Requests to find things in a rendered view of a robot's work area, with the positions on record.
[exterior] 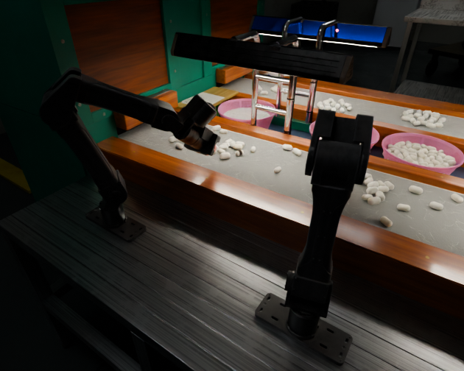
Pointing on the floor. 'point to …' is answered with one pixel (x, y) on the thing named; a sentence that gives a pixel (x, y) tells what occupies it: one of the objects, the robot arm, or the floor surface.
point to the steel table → (457, 96)
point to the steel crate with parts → (322, 13)
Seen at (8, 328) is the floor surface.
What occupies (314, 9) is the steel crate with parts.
